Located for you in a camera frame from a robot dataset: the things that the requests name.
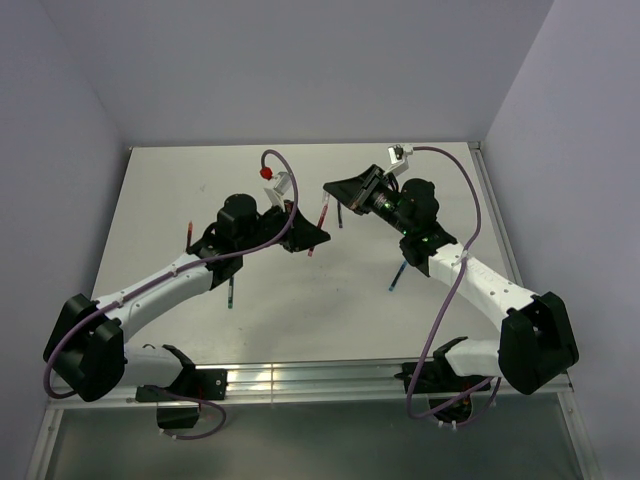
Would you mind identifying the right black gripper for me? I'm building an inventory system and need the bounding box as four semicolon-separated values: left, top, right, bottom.
323;165;413;236

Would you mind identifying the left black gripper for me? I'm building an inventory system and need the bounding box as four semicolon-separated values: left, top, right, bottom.
236;200;329;253

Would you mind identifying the purple pen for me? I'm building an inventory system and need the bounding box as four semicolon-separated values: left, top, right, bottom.
336;201;344;229

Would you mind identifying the red pen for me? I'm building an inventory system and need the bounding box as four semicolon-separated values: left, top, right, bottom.
307;202;329;257

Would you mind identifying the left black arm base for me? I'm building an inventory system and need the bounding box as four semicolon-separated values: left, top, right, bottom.
134;368;228;440

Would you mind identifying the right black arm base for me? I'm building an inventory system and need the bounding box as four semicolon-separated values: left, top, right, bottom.
414;360;484;425

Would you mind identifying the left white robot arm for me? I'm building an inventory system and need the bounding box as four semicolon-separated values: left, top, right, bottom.
43;194;331;402

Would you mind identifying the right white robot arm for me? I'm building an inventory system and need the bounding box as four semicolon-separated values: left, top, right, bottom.
323;165;579;395

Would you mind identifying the green pen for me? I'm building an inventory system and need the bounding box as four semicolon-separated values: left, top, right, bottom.
227;276;235;310

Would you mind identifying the light blue pen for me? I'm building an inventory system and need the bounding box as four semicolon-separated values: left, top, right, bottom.
388;262;407;292

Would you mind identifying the orange pen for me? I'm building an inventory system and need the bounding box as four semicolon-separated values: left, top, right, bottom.
185;220;193;250

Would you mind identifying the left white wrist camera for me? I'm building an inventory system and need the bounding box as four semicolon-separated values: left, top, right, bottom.
259;167;292;209

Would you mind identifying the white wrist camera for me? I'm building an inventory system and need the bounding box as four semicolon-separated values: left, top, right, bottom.
384;144;414;177
259;167;292;209

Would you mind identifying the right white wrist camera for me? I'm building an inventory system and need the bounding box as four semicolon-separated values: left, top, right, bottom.
384;144;414;177

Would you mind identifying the aluminium rail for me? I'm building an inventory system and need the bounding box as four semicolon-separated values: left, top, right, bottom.
46;359;573;409

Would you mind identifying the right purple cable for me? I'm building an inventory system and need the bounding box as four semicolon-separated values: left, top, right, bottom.
404;145;501;426

